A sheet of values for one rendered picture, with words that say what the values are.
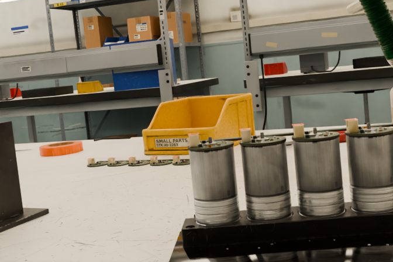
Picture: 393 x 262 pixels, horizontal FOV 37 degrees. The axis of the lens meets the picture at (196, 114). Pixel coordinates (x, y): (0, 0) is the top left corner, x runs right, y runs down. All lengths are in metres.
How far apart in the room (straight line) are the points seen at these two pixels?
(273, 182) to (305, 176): 0.02
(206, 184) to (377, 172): 0.09
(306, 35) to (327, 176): 2.37
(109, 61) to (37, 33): 2.86
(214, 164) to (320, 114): 4.54
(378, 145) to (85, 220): 0.23
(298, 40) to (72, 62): 1.17
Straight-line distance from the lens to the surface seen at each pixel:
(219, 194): 0.31
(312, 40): 2.67
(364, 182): 0.32
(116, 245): 0.38
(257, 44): 2.72
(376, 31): 0.31
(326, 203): 0.31
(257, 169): 0.31
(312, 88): 2.75
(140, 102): 3.01
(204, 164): 0.31
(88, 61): 3.06
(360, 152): 0.31
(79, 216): 0.46
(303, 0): 4.85
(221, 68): 5.00
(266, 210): 0.31
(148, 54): 2.90
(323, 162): 0.31
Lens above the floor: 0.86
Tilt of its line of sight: 5 degrees down
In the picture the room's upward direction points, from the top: 6 degrees counter-clockwise
